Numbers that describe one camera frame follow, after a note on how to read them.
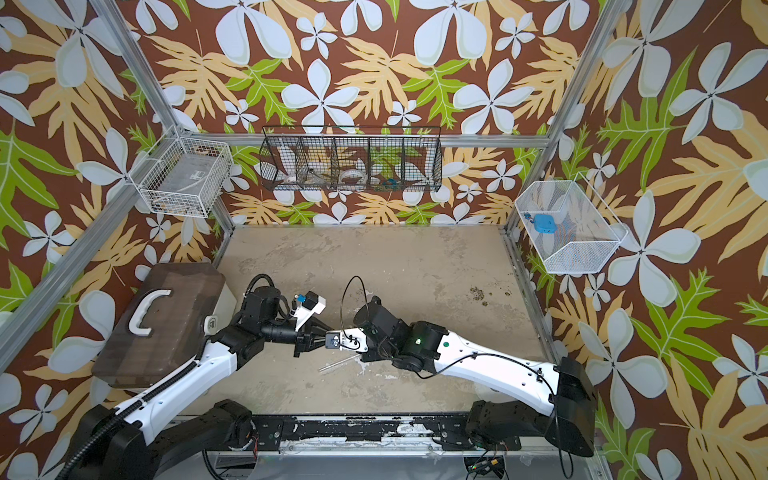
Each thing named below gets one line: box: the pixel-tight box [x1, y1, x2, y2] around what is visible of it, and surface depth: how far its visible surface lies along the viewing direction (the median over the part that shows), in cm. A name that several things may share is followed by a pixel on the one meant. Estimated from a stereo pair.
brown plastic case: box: [92, 263, 226, 389], surface depth 75 cm
